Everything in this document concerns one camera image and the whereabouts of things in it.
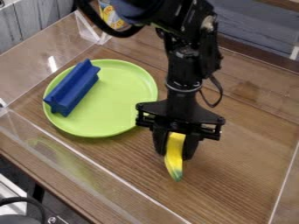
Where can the blue plastic block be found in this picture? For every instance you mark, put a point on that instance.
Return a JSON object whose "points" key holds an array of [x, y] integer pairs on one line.
{"points": [[70, 91]]}

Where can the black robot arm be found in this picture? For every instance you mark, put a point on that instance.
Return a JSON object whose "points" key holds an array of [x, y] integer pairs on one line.
{"points": [[186, 23]]}

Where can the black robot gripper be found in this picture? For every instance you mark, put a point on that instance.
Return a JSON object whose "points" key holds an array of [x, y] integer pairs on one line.
{"points": [[184, 118]]}

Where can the clear acrylic enclosure wall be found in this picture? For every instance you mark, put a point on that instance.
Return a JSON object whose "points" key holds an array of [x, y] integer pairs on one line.
{"points": [[111, 178]]}

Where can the yellow labelled can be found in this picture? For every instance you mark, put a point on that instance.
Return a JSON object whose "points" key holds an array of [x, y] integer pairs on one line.
{"points": [[110, 16]]}

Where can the green round plate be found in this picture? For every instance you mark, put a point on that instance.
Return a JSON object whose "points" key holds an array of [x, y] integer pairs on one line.
{"points": [[106, 112]]}

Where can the yellow toy banana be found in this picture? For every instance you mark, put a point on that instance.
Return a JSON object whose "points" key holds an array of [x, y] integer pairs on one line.
{"points": [[174, 155]]}

